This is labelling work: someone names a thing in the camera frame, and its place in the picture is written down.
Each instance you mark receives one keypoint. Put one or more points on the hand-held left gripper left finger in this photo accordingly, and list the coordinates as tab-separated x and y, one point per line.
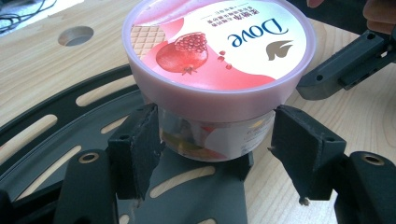
134	149

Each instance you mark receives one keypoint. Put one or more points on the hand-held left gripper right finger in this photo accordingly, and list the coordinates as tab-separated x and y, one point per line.
306	152

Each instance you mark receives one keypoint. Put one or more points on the black fan-shaped slotted rack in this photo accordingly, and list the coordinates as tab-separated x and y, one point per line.
77	137

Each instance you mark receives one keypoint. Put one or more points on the pink-lidded round jar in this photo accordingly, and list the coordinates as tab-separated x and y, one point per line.
218	59

